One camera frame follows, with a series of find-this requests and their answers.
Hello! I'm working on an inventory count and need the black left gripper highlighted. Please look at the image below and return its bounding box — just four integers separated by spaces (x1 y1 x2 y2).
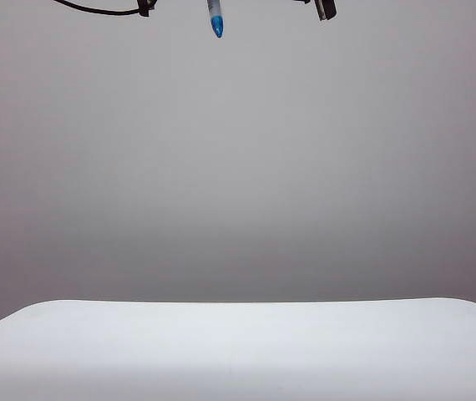
137 0 159 18

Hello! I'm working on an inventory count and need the clear blue ballpoint pen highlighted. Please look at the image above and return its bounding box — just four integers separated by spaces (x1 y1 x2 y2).
205 0 226 40

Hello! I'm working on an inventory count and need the black cable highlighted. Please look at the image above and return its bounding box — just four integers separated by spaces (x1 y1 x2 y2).
53 0 144 17

